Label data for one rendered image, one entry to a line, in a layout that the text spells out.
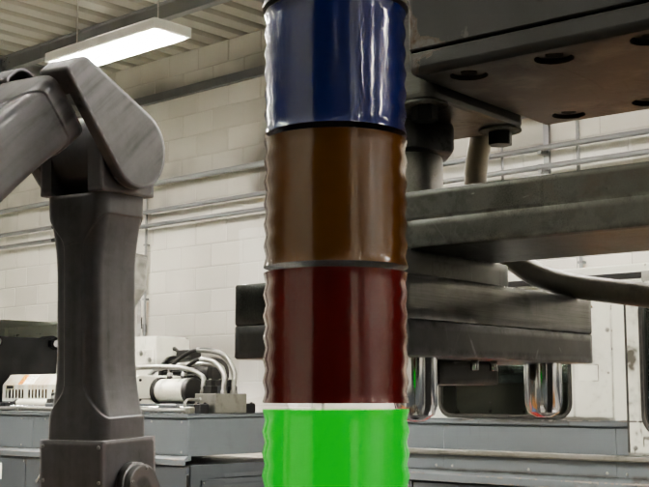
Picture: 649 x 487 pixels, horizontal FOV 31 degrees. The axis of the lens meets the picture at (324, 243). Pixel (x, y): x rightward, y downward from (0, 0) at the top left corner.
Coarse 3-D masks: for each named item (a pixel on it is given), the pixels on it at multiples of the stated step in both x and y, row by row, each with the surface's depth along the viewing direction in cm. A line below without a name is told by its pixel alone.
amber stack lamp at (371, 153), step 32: (320, 128) 29; (352, 128) 29; (288, 160) 30; (320, 160) 29; (352, 160) 29; (384, 160) 30; (288, 192) 30; (320, 192) 29; (352, 192) 29; (384, 192) 30; (288, 224) 30; (320, 224) 29; (352, 224) 29; (384, 224) 30; (288, 256) 30; (320, 256) 29; (352, 256) 29; (384, 256) 30
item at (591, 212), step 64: (448, 128) 59; (448, 192) 54; (512, 192) 52; (576, 192) 50; (640, 192) 48; (448, 256) 58; (512, 256) 58; (576, 256) 58; (256, 320) 56; (448, 320) 53; (512, 320) 58; (576, 320) 63; (448, 384) 57
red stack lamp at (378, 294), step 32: (288, 288) 29; (320, 288) 29; (352, 288) 29; (384, 288) 29; (288, 320) 29; (320, 320) 29; (352, 320) 29; (384, 320) 29; (288, 352) 29; (320, 352) 29; (352, 352) 29; (384, 352) 29; (288, 384) 29; (320, 384) 29; (352, 384) 29; (384, 384) 29
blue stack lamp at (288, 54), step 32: (288, 0) 30; (320, 0) 30; (352, 0) 30; (384, 0) 30; (288, 32) 30; (320, 32) 30; (352, 32) 30; (384, 32) 30; (288, 64) 30; (320, 64) 30; (352, 64) 30; (384, 64) 30; (288, 96) 30; (320, 96) 30; (352, 96) 30; (384, 96) 30; (288, 128) 30; (384, 128) 30
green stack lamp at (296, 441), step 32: (288, 416) 29; (320, 416) 29; (352, 416) 29; (384, 416) 29; (288, 448) 29; (320, 448) 29; (352, 448) 29; (384, 448) 29; (288, 480) 29; (320, 480) 28; (352, 480) 28; (384, 480) 29
